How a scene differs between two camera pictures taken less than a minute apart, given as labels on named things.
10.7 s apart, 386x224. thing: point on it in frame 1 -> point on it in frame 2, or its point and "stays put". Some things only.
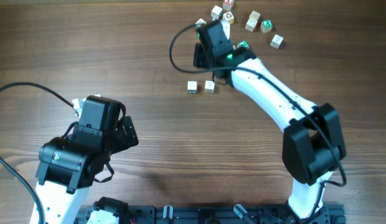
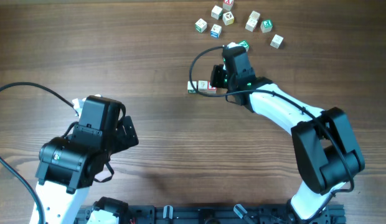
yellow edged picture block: [228, 17] stays put
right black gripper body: [204, 56] -> [220, 78]
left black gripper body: [122, 139] stays put
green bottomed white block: [192, 87] stays put
